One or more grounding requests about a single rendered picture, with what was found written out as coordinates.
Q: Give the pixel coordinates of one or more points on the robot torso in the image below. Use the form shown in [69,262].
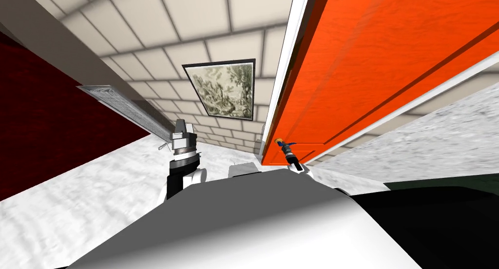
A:
[249,222]

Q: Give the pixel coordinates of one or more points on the orange door leaf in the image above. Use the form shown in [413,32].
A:
[370,66]

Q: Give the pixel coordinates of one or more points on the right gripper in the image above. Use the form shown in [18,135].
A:
[289,150]

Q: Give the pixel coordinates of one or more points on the framed landscape picture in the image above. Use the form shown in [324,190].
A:
[224,89]

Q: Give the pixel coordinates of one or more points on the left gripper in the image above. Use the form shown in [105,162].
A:
[183,141]

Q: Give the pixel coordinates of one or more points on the grey wall vent grille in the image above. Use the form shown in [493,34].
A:
[128,109]

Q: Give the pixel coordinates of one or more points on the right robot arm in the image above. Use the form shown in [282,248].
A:
[429,230]

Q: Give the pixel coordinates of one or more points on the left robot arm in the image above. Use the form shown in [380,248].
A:
[175,180]

